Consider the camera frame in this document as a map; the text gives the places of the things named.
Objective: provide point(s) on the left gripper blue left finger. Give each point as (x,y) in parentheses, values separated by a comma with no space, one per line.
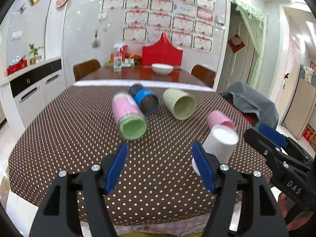
(115,168)

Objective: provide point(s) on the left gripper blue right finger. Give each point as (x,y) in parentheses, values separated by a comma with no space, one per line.
(203,166)

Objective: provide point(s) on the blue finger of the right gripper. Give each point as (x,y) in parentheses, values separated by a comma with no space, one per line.
(274,136)
(259,143)

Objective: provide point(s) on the white paper cup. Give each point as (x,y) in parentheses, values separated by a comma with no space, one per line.
(220,142)

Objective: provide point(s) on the pink plastic cup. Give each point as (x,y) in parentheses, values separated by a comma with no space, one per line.
(219,118)

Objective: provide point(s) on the beige green cup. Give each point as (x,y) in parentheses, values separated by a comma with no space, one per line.
(179,103)

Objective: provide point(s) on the person's right hand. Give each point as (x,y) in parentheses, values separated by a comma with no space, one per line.
(296,223)

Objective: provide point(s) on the pink green lidded jar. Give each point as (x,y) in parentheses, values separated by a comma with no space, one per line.
(131,122)

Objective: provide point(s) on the grey jacket on chair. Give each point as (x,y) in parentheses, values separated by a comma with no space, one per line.
(255,106)

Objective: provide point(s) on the blue black can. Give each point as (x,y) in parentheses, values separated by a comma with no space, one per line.
(146,100)

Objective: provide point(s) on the right wooden chair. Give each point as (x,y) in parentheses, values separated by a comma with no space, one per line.
(204,74)

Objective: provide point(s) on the wooden chair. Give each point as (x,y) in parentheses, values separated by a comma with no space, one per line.
(85,68)
(204,74)

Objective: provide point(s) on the left wooden chair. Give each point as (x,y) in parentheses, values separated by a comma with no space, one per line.
(85,68)

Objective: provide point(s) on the white ceramic bowl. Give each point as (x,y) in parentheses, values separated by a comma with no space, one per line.
(162,69)

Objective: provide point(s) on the red door decoration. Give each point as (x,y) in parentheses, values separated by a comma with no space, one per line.
(236,44)

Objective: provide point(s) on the clear spray bottle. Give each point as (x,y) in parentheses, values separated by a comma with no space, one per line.
(117,64)

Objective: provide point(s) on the small red box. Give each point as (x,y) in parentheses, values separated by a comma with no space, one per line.
(123,51)

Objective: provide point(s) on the white black sideboard cabinet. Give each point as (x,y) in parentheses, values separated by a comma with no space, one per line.
(27,92)

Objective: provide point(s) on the green curtain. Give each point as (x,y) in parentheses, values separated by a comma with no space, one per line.
(256,23)

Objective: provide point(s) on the red gift bag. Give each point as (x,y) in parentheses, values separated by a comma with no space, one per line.
(161,52)

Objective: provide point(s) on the small potted plant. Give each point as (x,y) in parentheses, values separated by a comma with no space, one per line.
(34,53)

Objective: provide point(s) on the red box on sideboard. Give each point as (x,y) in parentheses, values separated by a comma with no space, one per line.
(18,63)

